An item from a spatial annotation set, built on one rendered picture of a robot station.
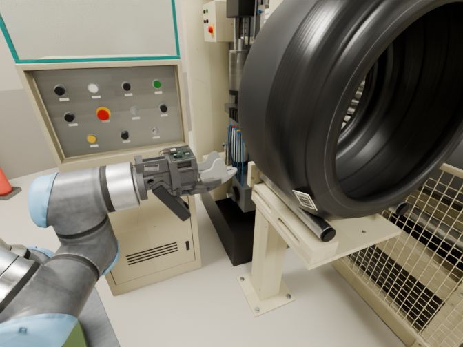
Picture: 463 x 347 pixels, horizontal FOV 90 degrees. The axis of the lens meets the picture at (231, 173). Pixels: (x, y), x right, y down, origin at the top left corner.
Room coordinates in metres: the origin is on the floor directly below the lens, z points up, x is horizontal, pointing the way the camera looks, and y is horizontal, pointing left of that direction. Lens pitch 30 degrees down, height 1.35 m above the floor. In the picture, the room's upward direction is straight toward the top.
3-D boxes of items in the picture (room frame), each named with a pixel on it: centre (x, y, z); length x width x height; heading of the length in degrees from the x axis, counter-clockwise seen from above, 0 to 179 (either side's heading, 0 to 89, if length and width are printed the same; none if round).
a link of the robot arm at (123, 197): (0.38, 0.21, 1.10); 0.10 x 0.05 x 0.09; 22
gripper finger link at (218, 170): (0.44, 0.03, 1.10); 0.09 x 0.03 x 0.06; 112
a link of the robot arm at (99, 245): (0.33, 0.29, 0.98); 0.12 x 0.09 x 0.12; 3
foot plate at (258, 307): (0.89, -0.20, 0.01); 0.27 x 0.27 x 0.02; 22
